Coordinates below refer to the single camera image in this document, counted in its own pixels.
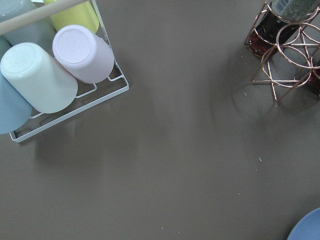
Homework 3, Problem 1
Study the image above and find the blue round plate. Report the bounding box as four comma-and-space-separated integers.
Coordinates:
287, 208, 320, 240

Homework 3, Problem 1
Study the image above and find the pale pink plastic cup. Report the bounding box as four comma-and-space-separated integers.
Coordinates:
52, 24, 115, 84

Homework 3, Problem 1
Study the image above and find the yellow green plastic cup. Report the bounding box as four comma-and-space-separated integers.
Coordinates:
50, 1, 100, 34

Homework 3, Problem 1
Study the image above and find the mint white plastic cup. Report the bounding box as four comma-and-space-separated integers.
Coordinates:
0, 42, 78, 114

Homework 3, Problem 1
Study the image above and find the light blue plastic cup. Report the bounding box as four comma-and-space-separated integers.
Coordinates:
0, 73, 32, 135

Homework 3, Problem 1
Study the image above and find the grey green plastic cup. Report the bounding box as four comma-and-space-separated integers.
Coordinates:
0, 0, 56, 54

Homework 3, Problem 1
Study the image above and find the dark drink bottle front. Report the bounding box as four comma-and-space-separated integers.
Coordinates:
248, 0, 320, 57

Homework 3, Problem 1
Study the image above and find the white wire cup rack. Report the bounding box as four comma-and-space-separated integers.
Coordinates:
9, 0, 130, 143

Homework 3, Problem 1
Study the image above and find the copper wire bottle rack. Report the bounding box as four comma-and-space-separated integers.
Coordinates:
244, 0, 320, 102

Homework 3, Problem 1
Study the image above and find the wooden rack handle bar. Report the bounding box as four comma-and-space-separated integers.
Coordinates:
0, 0, 85, 36

